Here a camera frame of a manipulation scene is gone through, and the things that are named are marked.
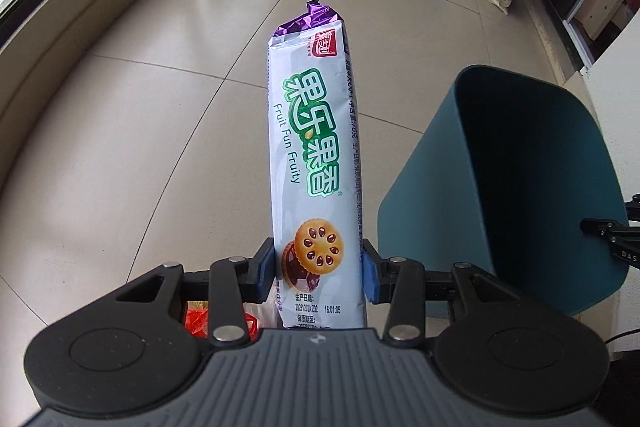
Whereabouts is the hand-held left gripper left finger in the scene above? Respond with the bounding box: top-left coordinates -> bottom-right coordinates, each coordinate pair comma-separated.
107,238 -> 276,350

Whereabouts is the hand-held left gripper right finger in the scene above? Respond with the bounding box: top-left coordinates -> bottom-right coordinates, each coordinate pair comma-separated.
361,239 -> 522,351

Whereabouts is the red plastic bag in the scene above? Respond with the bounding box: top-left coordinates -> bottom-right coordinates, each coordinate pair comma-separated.
184,301 -> 262,337

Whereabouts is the teal plastic trash bin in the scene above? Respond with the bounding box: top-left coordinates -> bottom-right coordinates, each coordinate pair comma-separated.
376,64 -> 630,315

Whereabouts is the white biscuit packet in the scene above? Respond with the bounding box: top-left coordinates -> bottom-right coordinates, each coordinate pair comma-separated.
263,0 -> 368,330

